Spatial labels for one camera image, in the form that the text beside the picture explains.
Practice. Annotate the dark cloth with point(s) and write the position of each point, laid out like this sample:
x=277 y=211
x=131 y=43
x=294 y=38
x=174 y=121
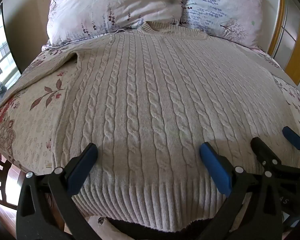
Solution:
x=152 y=231

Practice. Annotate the floral bed sheet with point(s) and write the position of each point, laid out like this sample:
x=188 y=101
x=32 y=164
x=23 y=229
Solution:
x=27 y=122

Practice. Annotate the blue floral pillow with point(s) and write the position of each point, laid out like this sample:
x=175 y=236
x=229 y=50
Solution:
x=222 y=7

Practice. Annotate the dark wooden chair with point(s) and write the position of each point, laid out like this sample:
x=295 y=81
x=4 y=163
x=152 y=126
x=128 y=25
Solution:
x=3 y=175

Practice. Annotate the white cloth with snap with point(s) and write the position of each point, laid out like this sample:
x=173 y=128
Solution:
x=100 y=220

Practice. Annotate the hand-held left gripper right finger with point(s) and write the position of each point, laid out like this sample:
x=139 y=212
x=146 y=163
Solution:
x=215 y=167

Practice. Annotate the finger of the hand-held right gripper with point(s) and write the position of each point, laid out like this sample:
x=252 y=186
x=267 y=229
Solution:
x=293 y=137
x=260 y=147

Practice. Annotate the window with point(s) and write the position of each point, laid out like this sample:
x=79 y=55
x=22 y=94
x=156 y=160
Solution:
x=5 y=62

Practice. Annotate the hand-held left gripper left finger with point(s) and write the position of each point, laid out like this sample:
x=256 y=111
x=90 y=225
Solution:
x=81 y=166

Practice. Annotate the pink floral pillow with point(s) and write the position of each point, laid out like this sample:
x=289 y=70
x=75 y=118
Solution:
x=110 y=2

